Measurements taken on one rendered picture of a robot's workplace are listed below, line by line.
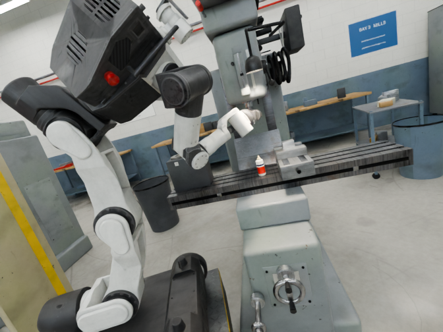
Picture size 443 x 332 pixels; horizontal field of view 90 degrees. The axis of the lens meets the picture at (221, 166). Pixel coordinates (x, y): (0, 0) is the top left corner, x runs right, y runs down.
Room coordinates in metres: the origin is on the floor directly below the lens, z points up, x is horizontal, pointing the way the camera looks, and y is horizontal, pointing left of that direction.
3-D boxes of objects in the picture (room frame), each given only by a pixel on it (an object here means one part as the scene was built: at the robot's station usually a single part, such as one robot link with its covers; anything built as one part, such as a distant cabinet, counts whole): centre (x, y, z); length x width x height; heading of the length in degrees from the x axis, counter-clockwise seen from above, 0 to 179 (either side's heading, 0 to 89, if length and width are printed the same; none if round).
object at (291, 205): (1.19, -0.22, 0.78); 0.50 x 0.35 x 0.12; 169
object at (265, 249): (1.16, -0.22, 0.42); 0.81 x 0.32 x 0.60; 169
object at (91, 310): (0.80, 0.58, 0.68); 0.21 x 0.20 x 0.13; 94
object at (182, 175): (1.27, 0.18, 1.02); 0.22 x 0.12 x 0.20; 81
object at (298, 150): (1.10, -0.36, 1.01); 0.15 x 0.06 x 0.04; 78
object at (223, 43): (1.19, -0.22, 1.47); 0.21 x 0.19 x 0.32; 79
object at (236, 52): (1.08, -0.20, 1.45); 0.04 x 0.04 x 0.21; 79
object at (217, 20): (1.23, -0.23, 1.68); 0.34 x 0.24 x 0.10; 169
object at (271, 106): (1.79, -0.34, 0.78); 0.50 x 0.47 x 1.56; 169
